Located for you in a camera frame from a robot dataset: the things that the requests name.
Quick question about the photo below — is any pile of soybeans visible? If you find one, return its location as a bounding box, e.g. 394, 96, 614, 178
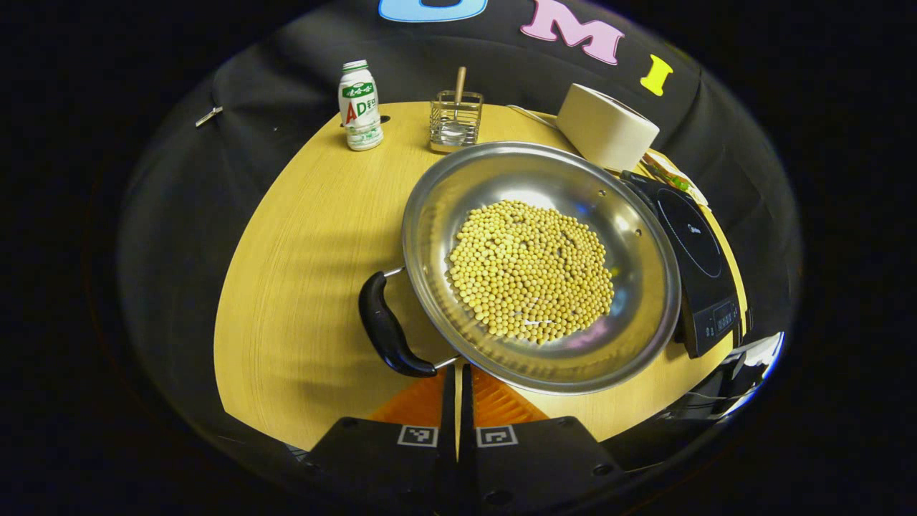
446, 199, 617, 345

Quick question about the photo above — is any stainless steel pot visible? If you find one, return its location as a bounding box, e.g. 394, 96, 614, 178
358, 141, 682, 396

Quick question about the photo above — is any sandwich with lettuce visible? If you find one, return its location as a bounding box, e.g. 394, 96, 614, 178
643, 152, 694, 193

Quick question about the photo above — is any black backdrop cloth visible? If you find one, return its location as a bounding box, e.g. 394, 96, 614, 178
118, 0, 803, 459

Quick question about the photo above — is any white power cable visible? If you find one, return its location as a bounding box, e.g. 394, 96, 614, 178
505, 105, 560, 130

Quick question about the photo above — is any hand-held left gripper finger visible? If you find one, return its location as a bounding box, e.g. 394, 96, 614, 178
297, 364, 459, 515
458, 364, 628, 515

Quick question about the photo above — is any white drink bottle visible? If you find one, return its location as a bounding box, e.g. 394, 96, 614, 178
338, 59, 384, 152

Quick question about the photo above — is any wire utensil basket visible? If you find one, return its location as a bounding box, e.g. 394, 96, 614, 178
429, 90, 484, 154

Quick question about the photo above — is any black induction cooktop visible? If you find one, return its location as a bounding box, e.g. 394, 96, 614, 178
620, 170, 752, 359

